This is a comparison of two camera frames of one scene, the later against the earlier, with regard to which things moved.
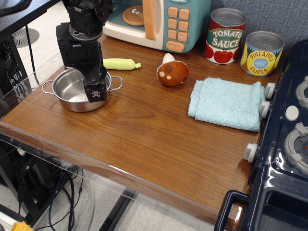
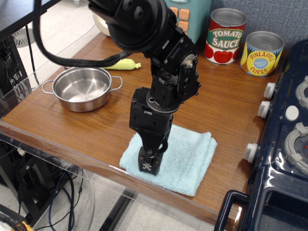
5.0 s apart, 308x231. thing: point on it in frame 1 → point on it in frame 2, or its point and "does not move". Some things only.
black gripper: [84, 55] → [153, 126]
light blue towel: [227, 103] → [185, 159]
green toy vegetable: [120, 64] does not move
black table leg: [115, 213] does not move
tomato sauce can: [225, 35] does not move
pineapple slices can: [262, 52] does not move
